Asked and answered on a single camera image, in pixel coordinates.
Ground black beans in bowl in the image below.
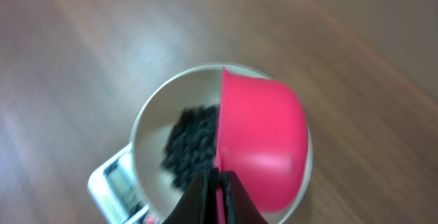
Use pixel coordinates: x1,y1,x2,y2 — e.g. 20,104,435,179
162,105,220,192

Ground pink measuring scoop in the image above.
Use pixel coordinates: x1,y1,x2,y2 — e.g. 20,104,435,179
216,69,309,213

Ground white bowl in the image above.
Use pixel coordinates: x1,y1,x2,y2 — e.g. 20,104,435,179
130,64,313,223

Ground white digital kitchen scale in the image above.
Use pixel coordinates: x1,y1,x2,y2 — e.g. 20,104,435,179
88,145,160,224

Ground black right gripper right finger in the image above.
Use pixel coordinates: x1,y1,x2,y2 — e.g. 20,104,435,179
218,171,268,224

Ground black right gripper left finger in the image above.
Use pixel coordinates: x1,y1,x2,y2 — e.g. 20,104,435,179
163,168,219,224

